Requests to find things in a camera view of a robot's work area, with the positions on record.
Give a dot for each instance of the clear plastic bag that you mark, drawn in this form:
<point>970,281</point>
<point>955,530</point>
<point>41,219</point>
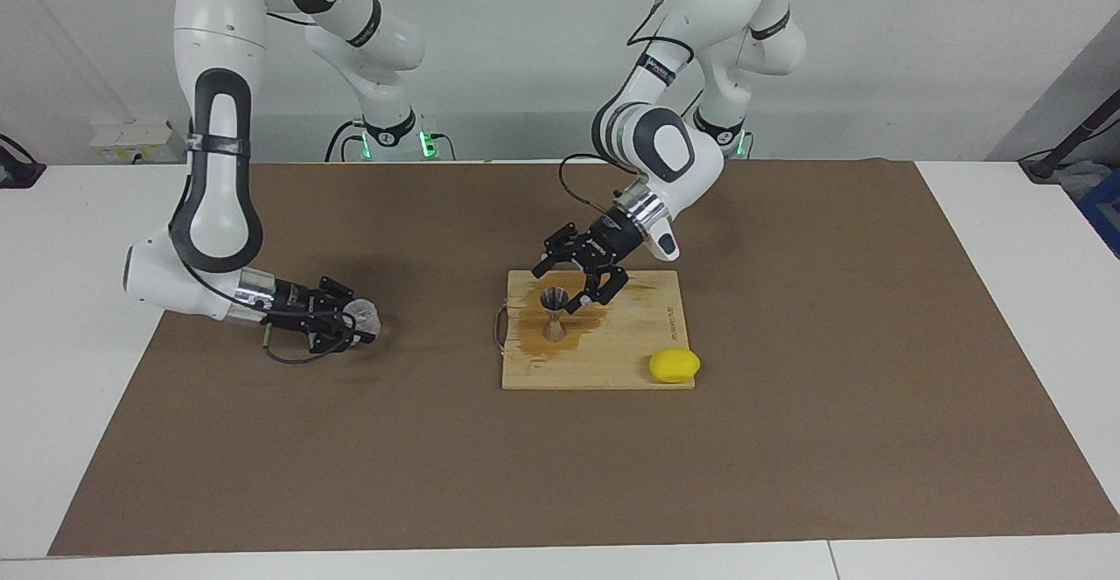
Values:
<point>1081,179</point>

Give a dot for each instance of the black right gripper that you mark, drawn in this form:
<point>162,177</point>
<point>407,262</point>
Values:
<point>297,307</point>

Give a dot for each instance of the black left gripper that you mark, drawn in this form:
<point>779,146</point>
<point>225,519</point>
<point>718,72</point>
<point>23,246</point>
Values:
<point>604,243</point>

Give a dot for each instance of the steel double jigger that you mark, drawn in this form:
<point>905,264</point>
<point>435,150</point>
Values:
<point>554,331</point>

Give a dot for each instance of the brown table mat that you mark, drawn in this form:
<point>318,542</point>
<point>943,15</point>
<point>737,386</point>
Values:
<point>350,457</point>

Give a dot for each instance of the blue crate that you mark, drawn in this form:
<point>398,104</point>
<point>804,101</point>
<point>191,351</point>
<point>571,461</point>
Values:
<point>1104,208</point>

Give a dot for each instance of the black stand base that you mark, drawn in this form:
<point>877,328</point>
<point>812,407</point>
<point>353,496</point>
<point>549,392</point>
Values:
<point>17,173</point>

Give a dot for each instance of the stained wooden cutting board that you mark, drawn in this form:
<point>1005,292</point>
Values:
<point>630,352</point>

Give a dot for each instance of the white power strip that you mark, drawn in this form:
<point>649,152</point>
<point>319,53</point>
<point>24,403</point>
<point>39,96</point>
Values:
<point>131,143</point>

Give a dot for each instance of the small clear glass cup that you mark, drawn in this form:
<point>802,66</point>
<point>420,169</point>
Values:
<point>363,313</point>

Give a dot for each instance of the black tripod leg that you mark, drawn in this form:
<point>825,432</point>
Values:
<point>1046,164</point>

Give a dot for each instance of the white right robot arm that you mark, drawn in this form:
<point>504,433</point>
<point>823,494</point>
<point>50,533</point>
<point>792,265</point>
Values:
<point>219,213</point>

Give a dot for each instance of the yellow lemon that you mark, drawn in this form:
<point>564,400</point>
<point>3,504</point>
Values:
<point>674,366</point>

